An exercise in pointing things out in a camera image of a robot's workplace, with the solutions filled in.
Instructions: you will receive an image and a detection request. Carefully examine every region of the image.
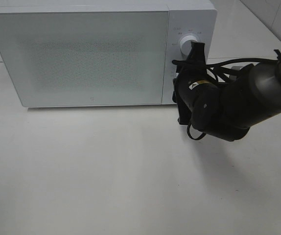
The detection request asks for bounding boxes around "white microwave door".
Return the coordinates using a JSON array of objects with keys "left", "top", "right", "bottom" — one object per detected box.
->
[{"left": 0, "top": 12, "right": 168, "bottom": 108}]

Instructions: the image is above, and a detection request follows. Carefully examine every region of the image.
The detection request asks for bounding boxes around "upper white microwave knob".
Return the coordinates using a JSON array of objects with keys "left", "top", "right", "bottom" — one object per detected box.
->
[{"left": 180, "top": 34, "right": 200, "bottom": 56}]

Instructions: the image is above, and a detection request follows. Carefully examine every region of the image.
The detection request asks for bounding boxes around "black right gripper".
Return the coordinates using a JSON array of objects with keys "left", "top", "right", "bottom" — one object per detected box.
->
[{"left": 172, "top": 41, "right": 209, "bottom": 125}]

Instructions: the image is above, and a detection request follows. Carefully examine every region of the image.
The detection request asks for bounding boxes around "white microwave oven body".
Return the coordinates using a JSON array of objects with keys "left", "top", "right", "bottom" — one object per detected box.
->
[{"left": 0, "top": 0, "right": 217, "bottom": 106}]

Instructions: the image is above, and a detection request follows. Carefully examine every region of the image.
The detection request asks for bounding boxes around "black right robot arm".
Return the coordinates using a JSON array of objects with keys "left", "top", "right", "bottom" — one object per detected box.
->
[{"left": 172, "top": 42, "right": 281, "bottom": 141}]

